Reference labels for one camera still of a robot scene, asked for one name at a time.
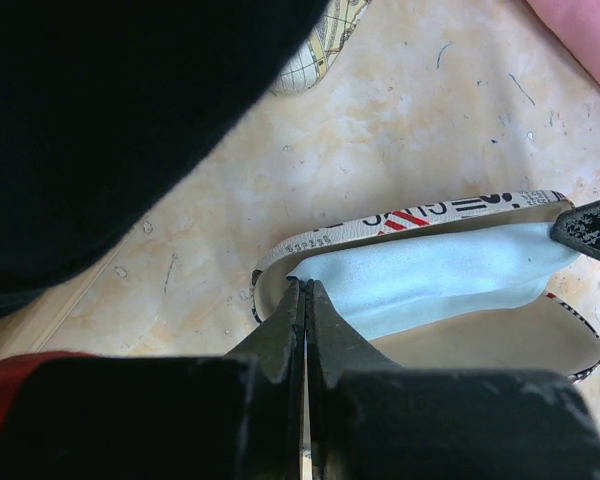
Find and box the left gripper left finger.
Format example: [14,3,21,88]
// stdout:
[0,282,305,479]

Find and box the grey patterned glasses case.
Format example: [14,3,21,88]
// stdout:
[271,0,371,95]

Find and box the dark navy maroon garment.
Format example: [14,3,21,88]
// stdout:
[0,0,331,331]

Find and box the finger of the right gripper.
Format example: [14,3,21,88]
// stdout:
[549,199,600,261]

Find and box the folded pink t-shirt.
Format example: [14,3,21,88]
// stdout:
[528,0,600,85]

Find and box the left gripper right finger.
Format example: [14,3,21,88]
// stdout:
[305,281,600,479]

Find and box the square blue cleaning cloth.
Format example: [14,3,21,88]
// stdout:
[288,223,579,340]

